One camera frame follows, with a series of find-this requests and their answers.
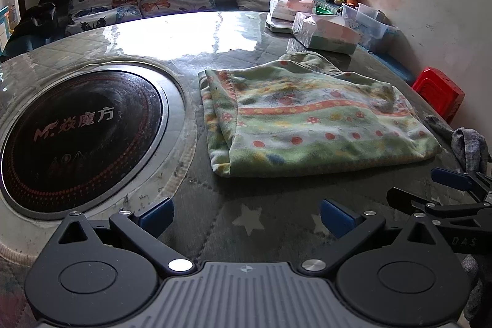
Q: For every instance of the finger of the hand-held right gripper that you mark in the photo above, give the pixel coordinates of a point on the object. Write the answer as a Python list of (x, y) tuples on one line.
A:
[(451, 178), (426, 207)]

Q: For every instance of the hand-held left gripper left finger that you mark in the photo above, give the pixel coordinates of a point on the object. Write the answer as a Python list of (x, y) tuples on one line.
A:
[(157, 216)]

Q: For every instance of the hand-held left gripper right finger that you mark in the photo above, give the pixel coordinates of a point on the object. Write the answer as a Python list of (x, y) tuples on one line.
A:
[(338, 218)]

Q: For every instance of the grey knitted garment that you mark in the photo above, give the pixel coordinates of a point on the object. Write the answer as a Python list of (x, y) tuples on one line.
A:
[(471, 149)]

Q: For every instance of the green printed towel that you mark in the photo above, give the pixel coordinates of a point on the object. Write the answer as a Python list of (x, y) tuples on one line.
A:
[(307, 120)]

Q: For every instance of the red plastic stool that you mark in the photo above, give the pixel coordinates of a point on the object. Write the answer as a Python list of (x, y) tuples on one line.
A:
[(438, 91)]

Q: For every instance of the round black induction cooker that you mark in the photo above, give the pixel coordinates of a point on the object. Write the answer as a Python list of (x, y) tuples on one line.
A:
[(80, 143)]

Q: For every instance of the blue sofa cover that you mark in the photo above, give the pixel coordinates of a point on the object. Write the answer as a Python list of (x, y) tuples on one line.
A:
[(396, 67)]

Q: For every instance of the clear plastic storage box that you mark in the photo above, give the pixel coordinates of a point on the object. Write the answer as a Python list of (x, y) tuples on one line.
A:
[(367, 30)]

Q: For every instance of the large tissue pack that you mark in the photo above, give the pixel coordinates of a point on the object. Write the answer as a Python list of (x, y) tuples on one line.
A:
[(326, 34)]

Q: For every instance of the white flat box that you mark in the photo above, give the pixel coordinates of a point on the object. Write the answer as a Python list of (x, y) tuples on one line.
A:
[(278, 24)]

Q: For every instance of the green plastic bowl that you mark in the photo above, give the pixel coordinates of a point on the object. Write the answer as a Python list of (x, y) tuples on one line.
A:
[(324, 10)]

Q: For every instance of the pink tissue pack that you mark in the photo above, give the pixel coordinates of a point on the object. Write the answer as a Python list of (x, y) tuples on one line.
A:
[(290, 5)]

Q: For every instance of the dark clothing pile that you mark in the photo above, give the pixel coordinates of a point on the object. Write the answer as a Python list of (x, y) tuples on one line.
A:
[(38, 20)]

